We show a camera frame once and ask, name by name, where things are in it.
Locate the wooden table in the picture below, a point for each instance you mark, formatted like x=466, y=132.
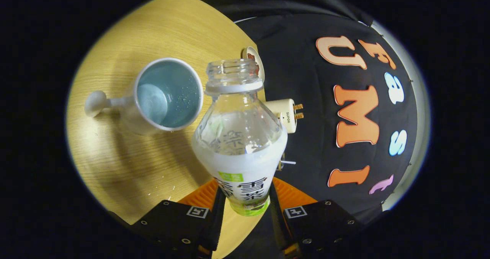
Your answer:
x=126, y=163

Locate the clear plastic juice bottle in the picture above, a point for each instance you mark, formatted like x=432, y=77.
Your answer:
x=241, y=167

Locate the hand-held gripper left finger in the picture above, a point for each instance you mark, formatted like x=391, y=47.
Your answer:
x=216, y=228

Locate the silver spoon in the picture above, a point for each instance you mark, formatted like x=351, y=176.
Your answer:
x=289, y=162

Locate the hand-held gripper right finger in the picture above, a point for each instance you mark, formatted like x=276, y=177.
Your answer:
x=276, y=220

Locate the toast slice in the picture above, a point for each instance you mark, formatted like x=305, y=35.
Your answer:
x=298, y=106
x=299, y=116

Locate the white round plate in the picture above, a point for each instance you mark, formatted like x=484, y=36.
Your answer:
x=245, y=52

